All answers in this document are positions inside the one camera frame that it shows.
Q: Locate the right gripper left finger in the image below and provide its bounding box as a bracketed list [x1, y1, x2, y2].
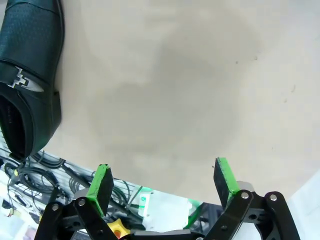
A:
[33, 163, 133, 240]

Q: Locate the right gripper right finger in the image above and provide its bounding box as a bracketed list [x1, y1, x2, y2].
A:
[203, 156, 301, 240]

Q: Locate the black shoe with silver buckle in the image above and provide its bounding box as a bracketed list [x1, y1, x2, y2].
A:
[0, 0, 66, 163]

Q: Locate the yellow emergency stop button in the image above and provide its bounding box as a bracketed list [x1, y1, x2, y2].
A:
[106, 218, 132, 240]

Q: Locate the aluminium slotted base plate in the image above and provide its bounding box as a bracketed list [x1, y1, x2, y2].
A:
[0, 139, 141, 240]

